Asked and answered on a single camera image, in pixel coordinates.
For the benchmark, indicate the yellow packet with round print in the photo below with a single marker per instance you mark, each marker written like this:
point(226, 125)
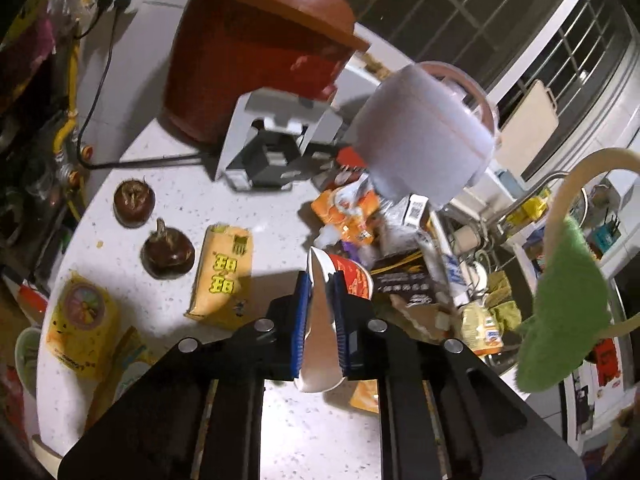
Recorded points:
point(80, 325)

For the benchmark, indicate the yellow packet with green print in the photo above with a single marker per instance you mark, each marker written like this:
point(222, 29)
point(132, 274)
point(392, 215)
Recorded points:
point(220, 275)

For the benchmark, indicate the white and black device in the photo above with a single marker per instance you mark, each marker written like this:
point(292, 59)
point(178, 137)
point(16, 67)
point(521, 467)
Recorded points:
point(270, 145)

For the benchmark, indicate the beige cutting board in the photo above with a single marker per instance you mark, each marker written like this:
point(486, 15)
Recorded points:
point(525, 125)

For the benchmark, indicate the white tube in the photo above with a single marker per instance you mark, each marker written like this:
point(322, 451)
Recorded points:
point(445, 265)

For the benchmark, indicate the yellow crumpled wrapper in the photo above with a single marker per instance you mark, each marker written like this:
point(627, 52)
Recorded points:
point(125, 365)

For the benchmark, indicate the green fuzzy cloth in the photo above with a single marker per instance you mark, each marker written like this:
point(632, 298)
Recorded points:
point(565, 310)

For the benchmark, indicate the beige curved band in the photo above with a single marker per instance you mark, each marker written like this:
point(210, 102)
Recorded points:
point(575, 180)

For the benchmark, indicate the brown clay cooker pot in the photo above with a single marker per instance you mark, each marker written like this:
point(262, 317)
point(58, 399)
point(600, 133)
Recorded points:
point(240, 50)

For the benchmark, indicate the orange snack packet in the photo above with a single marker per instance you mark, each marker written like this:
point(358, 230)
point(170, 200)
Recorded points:
point(345, 205)

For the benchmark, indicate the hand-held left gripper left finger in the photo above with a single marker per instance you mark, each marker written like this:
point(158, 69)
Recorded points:
point(300, 320)

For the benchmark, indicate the tape roll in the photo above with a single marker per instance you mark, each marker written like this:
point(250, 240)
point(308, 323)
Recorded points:
point(47, 449)

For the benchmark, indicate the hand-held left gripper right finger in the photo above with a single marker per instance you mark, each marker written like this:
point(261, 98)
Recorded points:
point(341, 325)

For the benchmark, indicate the green bowl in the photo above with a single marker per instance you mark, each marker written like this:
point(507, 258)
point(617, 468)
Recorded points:
point(26, 360)

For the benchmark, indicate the black printed box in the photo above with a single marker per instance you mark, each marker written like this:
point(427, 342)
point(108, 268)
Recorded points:
point(405, 280)

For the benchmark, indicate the dark brown round fruit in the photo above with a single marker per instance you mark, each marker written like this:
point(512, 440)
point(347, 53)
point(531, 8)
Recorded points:
point(167, 252)
point(132, 202)

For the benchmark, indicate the red paper noodle cup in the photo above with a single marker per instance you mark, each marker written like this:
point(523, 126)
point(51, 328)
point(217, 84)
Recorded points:
point(320, 340)

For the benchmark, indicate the steel sink faucet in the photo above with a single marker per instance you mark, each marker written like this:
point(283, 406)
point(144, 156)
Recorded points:
point(525, 195)

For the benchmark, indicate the pale pink rice cooker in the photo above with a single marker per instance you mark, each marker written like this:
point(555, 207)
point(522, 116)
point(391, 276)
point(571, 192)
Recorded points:
point(420, 135)

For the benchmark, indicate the yellow snack packet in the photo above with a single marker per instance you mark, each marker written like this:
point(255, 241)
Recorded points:
point(482, 327)

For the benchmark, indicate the yellow gas pipe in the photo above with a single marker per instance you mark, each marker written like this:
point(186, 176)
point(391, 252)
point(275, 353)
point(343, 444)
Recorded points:
point(72, 110)

